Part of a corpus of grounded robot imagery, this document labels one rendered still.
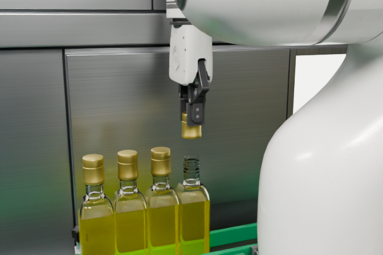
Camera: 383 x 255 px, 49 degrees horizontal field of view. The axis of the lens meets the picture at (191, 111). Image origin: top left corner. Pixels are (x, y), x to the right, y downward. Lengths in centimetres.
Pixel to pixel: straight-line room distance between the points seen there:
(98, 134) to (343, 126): 61
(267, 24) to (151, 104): 62
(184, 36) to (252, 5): 45
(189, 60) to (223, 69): 22
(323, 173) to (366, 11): 10
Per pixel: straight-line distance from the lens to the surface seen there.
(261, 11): 23
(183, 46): 68
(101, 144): 84
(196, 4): 24
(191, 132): 73
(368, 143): 29
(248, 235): 92
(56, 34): 81
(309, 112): 31
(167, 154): 73
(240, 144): 93
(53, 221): 92
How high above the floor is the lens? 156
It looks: 13 degrees down
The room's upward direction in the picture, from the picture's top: straight up
